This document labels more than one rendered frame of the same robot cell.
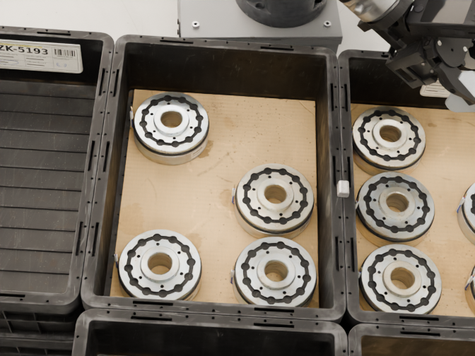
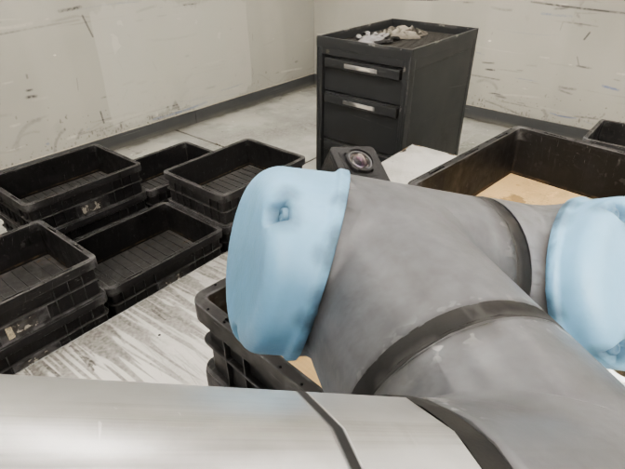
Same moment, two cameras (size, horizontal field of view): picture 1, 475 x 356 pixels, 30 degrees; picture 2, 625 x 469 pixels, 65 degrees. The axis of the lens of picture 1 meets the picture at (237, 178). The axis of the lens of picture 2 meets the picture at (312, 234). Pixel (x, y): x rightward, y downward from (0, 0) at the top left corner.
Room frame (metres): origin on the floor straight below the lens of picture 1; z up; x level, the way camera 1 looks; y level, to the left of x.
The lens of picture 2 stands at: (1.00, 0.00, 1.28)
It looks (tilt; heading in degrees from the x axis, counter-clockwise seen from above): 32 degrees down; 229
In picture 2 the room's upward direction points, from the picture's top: straight up
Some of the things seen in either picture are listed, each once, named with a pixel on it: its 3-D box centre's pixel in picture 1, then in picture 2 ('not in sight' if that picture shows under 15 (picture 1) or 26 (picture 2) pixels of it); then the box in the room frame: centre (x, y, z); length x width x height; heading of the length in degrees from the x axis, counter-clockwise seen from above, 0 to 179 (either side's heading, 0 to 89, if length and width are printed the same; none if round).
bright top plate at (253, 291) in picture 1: (276, 273); not in sight; (0.49, -0.06, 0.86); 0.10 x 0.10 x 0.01
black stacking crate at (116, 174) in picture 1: (218, 190); not in sight; (0.60, 0.02, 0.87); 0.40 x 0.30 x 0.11; 4
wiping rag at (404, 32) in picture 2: not in sight; (404, 31); (-0.87, -1.52, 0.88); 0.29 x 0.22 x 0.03; 10
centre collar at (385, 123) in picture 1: (389, 134); not in sight; (0.72, -0.20, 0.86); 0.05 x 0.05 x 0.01
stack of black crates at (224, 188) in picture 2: not in sight; (241, 221); (0.18, -1.34, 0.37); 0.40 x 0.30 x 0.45; 10
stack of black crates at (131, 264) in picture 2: not in sight; (150, 284); (0.57, -1.28, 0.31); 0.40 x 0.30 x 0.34; 10
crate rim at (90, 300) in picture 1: (220, 169); not in sight; (0.60, 0.02, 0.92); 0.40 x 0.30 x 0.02; 4
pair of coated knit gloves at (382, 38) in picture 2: not in sight; (370, 38); (-0.64, -1.51, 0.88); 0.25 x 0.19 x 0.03; 10
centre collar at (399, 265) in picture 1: (401, 278); not in sight; (0.50, -0.22, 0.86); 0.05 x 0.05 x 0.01
